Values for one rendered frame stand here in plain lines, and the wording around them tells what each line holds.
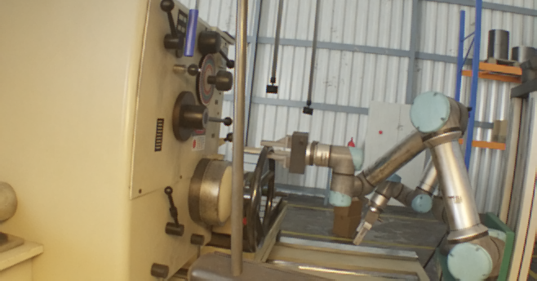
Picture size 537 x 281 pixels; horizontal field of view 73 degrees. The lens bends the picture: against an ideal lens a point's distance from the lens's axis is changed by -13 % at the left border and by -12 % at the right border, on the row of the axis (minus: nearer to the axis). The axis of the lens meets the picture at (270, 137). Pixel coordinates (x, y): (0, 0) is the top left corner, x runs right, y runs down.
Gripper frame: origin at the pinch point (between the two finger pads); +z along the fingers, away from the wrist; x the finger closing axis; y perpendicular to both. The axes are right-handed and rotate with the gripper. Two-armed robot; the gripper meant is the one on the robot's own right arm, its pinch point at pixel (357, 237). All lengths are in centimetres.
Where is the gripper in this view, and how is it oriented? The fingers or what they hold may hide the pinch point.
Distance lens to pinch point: 178.6
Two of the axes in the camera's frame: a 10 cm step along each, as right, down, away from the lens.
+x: 1.7, 1.0, 9.8
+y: 8.5, 4.9, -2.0
